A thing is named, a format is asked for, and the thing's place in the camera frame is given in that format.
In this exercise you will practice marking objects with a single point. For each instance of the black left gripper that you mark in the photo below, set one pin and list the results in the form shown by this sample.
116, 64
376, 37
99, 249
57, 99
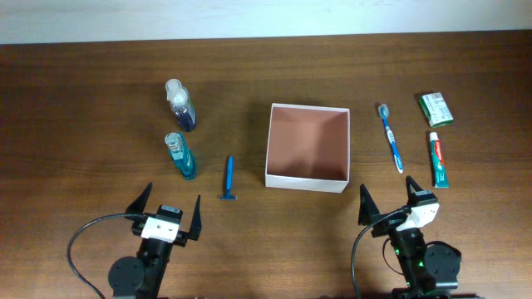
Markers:
194, 228

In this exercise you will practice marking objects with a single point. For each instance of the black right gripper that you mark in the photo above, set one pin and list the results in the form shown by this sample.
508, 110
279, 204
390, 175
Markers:
366, 213

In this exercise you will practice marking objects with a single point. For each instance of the teal mouthwash bottle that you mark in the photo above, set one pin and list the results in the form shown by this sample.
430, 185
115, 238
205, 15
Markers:
181, 155

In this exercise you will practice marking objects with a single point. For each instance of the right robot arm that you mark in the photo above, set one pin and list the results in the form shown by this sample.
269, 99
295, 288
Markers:
430, 269

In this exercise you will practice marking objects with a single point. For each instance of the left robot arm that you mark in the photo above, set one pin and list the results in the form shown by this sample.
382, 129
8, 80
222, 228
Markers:
140, 276

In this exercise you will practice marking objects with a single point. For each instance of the green toothpaste tube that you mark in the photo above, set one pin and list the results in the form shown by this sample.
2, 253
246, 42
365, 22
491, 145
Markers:
438, 166

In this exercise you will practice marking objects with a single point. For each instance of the blue disposable razor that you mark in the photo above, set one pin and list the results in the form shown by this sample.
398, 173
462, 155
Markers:
229, 181

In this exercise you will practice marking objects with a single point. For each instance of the blue white toothbrush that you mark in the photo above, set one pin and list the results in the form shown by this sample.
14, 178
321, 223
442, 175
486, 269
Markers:
384, 113

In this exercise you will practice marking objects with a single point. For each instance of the white cardboard box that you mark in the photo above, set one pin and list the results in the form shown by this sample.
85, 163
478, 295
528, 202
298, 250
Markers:
308, 148

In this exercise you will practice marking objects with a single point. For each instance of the green white soap box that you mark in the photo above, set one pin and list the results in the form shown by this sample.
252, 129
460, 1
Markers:
436, 110

